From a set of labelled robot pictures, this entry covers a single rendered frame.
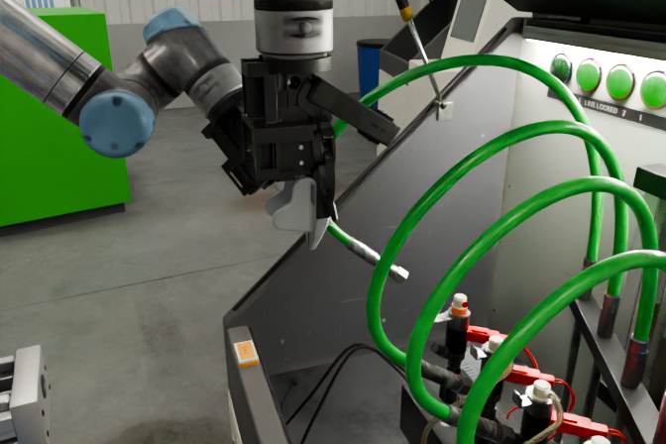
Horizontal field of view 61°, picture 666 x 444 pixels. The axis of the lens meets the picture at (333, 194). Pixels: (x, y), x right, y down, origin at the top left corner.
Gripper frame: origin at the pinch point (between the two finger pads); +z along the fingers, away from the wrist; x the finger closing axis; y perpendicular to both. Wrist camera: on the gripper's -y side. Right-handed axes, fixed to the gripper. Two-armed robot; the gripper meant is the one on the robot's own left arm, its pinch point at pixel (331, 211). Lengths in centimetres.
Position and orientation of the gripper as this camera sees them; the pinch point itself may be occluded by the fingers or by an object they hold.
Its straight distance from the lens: 75.4
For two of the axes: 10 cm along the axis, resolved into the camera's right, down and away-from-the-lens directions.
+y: -7.4, 6.1, 3.0
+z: 6.2, 7.8, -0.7
